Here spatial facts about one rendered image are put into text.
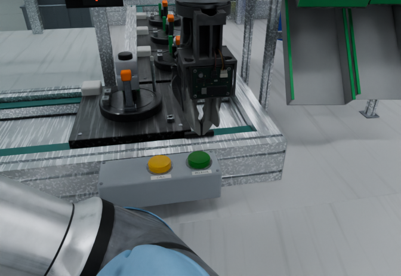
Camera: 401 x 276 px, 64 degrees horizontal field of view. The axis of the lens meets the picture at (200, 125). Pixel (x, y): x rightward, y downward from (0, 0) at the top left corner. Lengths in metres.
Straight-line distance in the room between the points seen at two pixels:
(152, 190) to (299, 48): 0.46
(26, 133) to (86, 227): 0.54
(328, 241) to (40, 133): 0.64
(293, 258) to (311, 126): 0.43
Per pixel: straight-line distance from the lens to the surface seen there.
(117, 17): 1.88
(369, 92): 0.82
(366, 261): 0.62
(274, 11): 0.76
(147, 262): 0.24
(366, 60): 0.85
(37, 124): 0.86
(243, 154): 0.63
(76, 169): 0.62
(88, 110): 0.76
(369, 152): 0.87
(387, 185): 0.78
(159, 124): 0.67
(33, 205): 0.32
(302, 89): 0.74
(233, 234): 0.60
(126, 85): 0.66
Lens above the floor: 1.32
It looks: 32 degrees down
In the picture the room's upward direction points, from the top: straight up
